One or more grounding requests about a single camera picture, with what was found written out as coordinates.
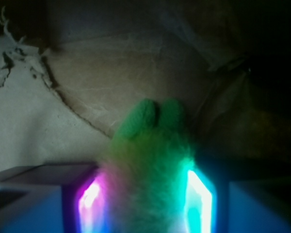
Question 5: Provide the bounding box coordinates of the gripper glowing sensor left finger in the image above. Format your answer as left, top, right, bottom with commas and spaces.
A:
0, 163, 110, 233

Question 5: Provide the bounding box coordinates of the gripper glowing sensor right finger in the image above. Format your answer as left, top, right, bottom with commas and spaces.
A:
193, 156, 291, 233

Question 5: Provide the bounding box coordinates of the green plush animal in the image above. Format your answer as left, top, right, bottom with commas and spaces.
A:
99, 99, 194, 233

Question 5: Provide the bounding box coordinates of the brown paper bag container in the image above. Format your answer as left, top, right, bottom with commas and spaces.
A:
0, 0, 291, 171

